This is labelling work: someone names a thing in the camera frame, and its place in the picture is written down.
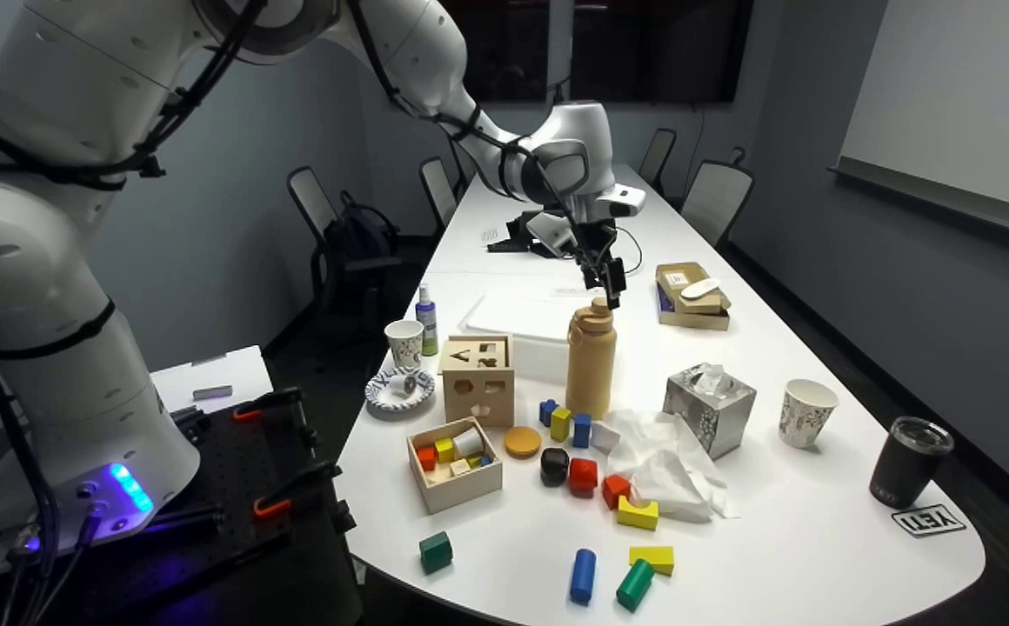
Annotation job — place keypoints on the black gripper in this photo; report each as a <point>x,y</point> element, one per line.
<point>592,240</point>

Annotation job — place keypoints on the tan bottle cap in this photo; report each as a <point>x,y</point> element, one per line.
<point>601,304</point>

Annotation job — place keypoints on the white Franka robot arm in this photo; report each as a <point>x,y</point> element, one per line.
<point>55,291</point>

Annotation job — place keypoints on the tan bottle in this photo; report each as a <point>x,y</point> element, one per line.
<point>592,366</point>

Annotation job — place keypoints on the glue bottle with blue cap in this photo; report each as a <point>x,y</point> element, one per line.
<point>427,314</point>

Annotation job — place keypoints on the wooden box with items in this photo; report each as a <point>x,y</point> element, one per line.
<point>692,306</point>

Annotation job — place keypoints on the white eraser block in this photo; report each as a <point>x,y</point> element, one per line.
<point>701,287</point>

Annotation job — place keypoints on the black object on table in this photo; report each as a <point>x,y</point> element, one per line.
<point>519,240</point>

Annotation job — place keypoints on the grey office chair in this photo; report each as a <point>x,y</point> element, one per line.
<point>720,201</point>
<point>658,153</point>
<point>441,188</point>
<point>316,206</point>

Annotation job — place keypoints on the blue wooden block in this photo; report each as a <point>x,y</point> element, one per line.
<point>584,430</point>
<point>547,412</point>

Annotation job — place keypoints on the white wooden block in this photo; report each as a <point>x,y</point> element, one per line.
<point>605,437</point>

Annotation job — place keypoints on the patterned tissue box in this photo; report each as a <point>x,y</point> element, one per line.
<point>709,412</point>

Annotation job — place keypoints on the wooden shape sorter box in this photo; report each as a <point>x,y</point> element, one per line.
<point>477,388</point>

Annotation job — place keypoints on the orange wooden disc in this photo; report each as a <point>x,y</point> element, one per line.
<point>525,442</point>

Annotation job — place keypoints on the red wooden cube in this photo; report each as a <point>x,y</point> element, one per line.
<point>584,477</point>

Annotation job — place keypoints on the crumpled white tissue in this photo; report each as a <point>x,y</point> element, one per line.
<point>670,474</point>

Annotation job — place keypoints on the red orange wooden block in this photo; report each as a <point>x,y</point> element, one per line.
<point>616,488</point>

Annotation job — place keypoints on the white cylinder block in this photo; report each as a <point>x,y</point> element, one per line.
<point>472,442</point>

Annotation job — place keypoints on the yellow triangular wooden block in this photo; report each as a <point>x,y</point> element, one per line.
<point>477,459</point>

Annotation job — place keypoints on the yellow wooden block in tray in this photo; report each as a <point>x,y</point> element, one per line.
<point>446,448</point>

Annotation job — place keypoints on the yellow rectangular wooden block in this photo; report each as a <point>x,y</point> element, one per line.
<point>640,513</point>
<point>652,559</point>

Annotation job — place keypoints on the patterned paper cup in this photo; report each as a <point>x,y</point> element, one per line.
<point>809,417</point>

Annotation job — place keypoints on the plain wooden cube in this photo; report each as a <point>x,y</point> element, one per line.
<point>449,471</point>

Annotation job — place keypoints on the black backpack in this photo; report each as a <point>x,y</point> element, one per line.
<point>360,237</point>

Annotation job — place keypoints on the red wooden block in tray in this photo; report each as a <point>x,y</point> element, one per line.
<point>427,457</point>

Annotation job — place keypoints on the open wooden tray box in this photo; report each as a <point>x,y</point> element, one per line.
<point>458,496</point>

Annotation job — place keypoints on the blue wooden cylinder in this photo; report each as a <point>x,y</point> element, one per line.
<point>584,575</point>

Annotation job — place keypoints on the green rectangular wooden block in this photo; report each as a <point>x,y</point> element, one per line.
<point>634,586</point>

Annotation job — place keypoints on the black metal tumbler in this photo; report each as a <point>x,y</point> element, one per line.
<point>910,459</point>

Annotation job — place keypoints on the black white label sticker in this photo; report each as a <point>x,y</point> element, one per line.
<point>928,520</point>

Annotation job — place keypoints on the white paper sheet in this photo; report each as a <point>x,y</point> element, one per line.
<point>212,374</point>

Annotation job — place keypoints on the black equipment cart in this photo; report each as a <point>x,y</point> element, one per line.
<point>237,500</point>

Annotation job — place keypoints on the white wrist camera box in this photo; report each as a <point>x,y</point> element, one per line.
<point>622,195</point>

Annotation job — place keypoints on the dark wall screen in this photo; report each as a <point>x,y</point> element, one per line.
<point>656,48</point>

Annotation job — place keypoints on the white wall whiteboard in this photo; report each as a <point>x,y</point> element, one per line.
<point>957,105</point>

